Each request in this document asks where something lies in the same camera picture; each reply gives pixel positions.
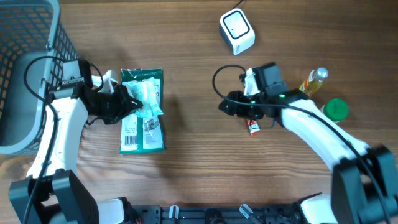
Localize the red stick packet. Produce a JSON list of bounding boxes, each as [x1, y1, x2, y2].
[[247, 119, 261, 136]]

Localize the yellow liquid small bottle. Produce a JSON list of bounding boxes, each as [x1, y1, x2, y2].
[[299, 67, 328, 98]]

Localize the green lid white jar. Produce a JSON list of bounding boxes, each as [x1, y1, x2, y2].
[[320, 98, 349, 123]]

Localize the mint green wipes packet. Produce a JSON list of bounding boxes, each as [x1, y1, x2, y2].
[[122, 77, 164, 118]]

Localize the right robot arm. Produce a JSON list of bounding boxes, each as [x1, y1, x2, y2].
[[218, 62, 397, 223]]

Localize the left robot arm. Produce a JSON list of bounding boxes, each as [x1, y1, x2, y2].
[[9, 59, 143, 223]]

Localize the white barcode scanner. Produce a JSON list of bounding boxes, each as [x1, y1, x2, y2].
[[219, 8, 256, 55]]

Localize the grey plastic mesh basket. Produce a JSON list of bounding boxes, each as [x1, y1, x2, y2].
[[1, 0, 78, 156]]

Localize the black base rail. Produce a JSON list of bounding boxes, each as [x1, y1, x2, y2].
[[133, 204, 306, 224]]

